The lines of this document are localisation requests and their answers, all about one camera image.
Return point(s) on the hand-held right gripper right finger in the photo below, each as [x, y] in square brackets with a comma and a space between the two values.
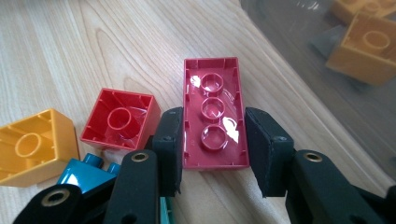
[271, 155]

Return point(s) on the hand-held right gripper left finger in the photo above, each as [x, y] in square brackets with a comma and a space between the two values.
[169, 152]

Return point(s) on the red square toy brick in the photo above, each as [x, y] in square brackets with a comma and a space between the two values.
[121, 121]

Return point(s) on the light teal toy brick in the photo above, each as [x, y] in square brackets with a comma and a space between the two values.
[165, 213]

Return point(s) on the red long toy brick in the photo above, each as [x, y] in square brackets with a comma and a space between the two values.
[214, 93]

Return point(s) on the blue toy brick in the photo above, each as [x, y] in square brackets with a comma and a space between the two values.
[84, 175]

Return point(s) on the clear plastic storage box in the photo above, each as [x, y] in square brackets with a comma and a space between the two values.
[295, 46]

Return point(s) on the orange toy brick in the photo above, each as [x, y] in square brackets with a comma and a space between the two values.
[367, 53]
[351, 9]
[34, 149]

